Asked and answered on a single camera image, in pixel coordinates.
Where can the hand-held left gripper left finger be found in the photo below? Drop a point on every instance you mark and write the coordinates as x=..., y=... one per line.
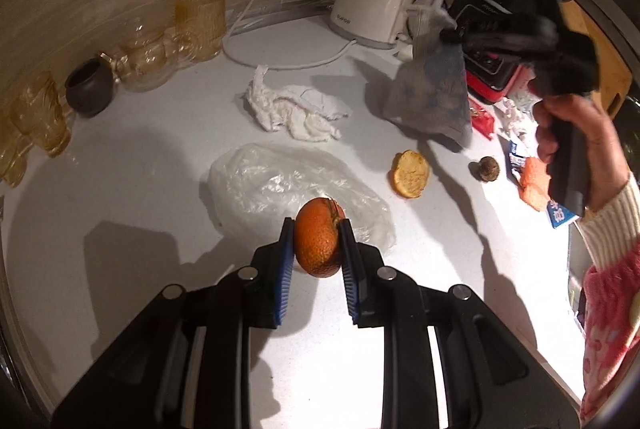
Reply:
x=284, y=279

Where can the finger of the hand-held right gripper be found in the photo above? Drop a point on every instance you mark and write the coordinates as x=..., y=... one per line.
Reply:
x=500, y=25
x=495, y=46

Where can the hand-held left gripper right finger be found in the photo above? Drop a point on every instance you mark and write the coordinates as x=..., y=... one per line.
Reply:
x=350, y=279

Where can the orange fruit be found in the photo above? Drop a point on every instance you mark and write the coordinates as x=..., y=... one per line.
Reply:
x=317, y=239

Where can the red snack packet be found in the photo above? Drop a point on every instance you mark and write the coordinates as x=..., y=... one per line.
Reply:
x=482, y=124

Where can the clear plastic bag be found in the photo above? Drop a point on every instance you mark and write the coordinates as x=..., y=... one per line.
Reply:
x=250, y=184

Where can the small white blue carton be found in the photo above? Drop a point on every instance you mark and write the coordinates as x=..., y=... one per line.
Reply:
x=515, y=159

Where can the orange peel piece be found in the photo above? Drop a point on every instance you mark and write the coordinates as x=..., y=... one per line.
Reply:
x=410, y=174

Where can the small brown nut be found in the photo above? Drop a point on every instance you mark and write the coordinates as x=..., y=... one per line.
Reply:
x=484, y=169

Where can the orange foam fruit net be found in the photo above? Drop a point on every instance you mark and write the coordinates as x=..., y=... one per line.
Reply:
x=535, y=184

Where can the large white tissue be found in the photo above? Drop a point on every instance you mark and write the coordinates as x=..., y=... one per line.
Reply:
x=280, y=109

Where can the person's right hand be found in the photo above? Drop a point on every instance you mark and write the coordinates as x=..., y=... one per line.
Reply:
x=600, y=144

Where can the wooden cutting board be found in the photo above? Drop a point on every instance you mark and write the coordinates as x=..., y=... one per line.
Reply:
x=600, y=69

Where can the small crumpled white tissue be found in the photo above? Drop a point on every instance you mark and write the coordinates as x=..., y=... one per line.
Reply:
x=515, y=119

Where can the white power adapter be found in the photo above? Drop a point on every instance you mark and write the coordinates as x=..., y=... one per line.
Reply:
x=406, y=53

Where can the clear glass mug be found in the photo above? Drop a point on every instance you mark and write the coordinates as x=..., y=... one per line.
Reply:
x=181, y=49
x=140, y=59

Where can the amber ribbed glass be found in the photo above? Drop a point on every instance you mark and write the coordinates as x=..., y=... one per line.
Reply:
x=200, y=26
x=10, y=159
x=42, y=114

